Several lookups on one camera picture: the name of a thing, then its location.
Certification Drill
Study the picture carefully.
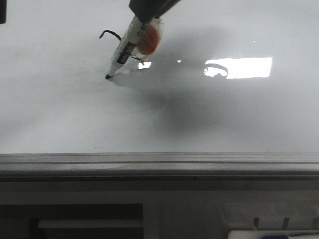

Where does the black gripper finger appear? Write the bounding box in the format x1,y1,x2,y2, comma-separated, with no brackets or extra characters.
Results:
129,0,180,23

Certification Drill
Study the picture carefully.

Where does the red magnet taped to marker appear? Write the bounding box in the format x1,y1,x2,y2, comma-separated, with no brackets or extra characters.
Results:
131,18,164,62

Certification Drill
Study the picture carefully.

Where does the white whiteboard marker black tip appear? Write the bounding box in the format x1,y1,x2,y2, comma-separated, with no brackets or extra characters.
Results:
105,16,147,80

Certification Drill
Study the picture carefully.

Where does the white whiteboard surface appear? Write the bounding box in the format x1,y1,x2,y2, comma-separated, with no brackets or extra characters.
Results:
0,0,319,153

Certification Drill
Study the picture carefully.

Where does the white eraser in tray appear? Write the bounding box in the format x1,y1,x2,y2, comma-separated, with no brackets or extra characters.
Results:
228,230,319,239

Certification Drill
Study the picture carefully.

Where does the grey aluminium whiteboard frame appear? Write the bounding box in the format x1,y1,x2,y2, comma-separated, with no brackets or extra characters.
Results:
0,152,319,180

